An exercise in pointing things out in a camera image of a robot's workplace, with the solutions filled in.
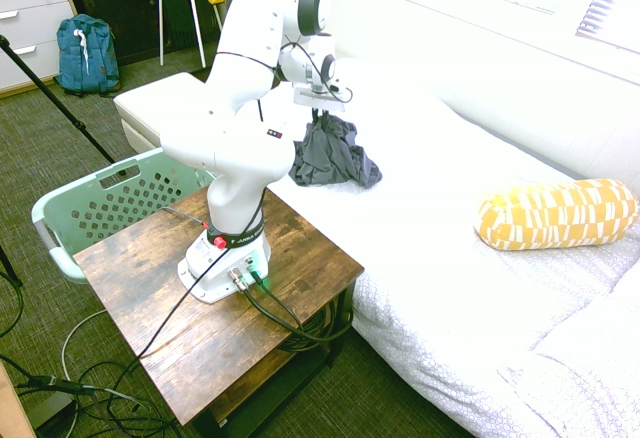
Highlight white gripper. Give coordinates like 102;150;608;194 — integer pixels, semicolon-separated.
292;85;348;127

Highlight dark grey shirt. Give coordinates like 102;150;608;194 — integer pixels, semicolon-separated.
288;113;384;190

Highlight white clothes rack pole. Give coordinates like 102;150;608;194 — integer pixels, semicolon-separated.
156;0;208;69

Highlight mint green laundry basket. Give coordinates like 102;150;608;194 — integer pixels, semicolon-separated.
30;150;219;285

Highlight cream leather sofa bed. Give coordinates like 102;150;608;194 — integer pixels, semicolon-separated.
113;71;212;152

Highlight white bed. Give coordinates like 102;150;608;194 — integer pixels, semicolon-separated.
268;57;640;438

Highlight dark wooden cabinet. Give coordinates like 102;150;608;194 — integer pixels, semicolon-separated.
67;0;224;68

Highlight blue backpack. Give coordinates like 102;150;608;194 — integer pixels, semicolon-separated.
53;13;122;99

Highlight rustic wooden side table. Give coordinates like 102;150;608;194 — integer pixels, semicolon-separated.
72;186;366;438

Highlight yellow white patterned bolster pillow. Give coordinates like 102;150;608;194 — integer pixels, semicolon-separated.
473;178;640;252

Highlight black tripod leg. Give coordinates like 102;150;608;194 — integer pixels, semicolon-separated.
0;32;129;178

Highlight white drawer dresser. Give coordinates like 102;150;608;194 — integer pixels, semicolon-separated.
0;0;79;98

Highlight white window blind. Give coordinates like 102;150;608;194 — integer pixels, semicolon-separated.
574;0;640;54

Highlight light wooden board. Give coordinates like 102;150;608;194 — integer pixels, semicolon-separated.
0;359;37;438

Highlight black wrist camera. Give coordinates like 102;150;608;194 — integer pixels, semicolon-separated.
319;82;352;104

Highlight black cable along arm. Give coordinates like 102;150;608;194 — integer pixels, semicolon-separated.
215;40;354;124

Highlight thick black base cables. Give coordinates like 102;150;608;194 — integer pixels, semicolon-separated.
241;266;355;355

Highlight thin black emergency-stop cable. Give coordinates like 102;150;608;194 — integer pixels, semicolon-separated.
136;245;230;360

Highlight grey base cable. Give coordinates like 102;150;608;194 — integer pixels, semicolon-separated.
60;307;109;384

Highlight tangled black floor cables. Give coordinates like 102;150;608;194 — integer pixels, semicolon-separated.
0;245;194;438

